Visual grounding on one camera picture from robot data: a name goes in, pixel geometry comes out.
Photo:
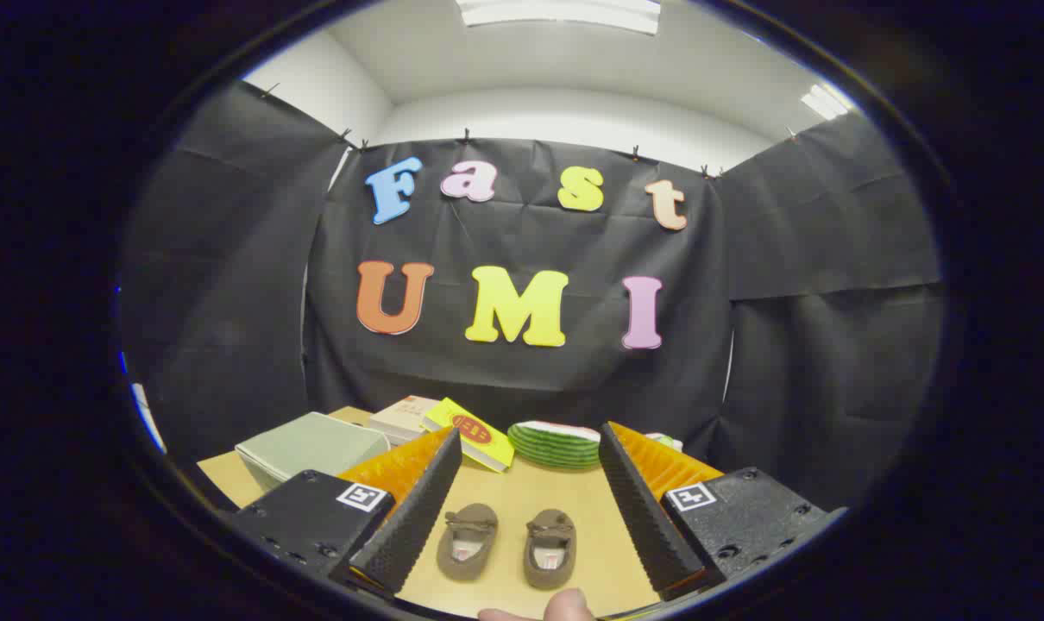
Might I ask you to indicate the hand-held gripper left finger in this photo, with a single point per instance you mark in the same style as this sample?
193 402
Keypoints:
418 509

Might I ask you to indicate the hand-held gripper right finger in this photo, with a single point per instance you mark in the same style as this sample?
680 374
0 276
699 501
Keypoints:
643 509

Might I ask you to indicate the brown fuzzy shoe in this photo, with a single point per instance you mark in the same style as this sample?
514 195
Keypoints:
550 552
468 543

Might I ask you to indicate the pale green fabric storage box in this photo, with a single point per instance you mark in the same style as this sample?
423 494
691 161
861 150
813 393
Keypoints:
311 444

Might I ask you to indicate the pink and green plush toy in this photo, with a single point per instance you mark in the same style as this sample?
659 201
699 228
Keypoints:
667 442

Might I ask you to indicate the yellow book with red circle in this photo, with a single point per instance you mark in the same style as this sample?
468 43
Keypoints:
470 429

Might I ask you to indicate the beige paperback book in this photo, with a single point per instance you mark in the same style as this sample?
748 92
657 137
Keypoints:
405 412

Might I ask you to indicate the watermelon slice plush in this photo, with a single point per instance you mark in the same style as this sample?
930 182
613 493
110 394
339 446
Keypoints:
556 447

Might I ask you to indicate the black backdrop cloth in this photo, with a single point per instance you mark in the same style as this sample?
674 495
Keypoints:
522 379

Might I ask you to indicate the ceiling light panel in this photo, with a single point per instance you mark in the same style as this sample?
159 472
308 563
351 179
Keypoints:
824 102
561 13

